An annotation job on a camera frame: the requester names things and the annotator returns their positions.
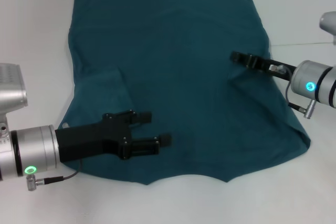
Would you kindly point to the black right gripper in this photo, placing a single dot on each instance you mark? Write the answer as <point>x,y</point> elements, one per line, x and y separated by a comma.
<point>260,62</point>

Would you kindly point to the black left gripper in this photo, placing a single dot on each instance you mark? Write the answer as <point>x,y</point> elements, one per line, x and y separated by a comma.
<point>84,140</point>

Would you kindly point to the blue t-shirt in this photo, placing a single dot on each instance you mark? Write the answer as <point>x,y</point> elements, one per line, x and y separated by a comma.
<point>170,64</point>

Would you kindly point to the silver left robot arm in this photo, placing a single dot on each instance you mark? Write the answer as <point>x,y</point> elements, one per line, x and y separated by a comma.
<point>34,150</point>

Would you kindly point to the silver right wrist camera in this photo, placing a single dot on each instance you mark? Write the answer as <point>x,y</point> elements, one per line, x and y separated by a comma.
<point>329,23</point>

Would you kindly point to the silver perforated left wrist camera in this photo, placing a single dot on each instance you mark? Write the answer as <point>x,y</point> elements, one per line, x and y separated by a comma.
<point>10,95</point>

